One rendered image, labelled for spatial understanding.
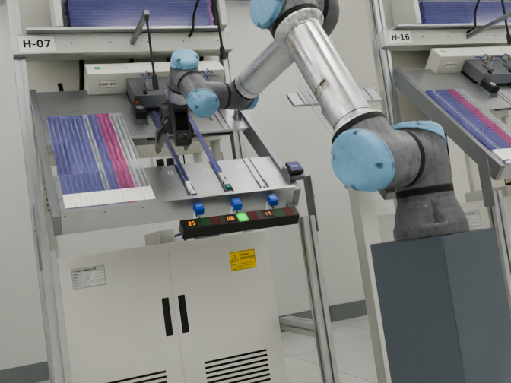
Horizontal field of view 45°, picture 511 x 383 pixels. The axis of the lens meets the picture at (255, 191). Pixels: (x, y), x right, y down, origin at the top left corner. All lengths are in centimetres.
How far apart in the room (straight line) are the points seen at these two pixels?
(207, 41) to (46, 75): 60
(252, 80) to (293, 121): 244
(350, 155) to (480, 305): 38
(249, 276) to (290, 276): 187
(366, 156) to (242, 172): 79
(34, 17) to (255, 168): 104
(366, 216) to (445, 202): 79
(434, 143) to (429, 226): 17
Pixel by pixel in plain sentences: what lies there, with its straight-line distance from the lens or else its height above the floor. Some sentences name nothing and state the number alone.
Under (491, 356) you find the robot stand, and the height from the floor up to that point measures 31.
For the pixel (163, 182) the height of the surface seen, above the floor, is 79.
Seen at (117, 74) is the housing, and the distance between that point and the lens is 223.
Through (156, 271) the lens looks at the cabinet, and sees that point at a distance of 201.
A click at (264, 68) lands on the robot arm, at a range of 162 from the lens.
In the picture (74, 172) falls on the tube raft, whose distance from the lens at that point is 182.
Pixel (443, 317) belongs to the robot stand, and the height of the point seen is 40.
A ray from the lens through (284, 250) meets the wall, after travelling 393.
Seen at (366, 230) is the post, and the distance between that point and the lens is 204.
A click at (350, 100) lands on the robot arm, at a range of 123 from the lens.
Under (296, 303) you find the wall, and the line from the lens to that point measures 397.
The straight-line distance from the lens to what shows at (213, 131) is 208.
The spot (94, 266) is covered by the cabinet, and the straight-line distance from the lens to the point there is 198.
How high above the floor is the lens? 60
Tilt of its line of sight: 4 degrees up
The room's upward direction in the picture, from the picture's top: 8 degrees counter-clockwise
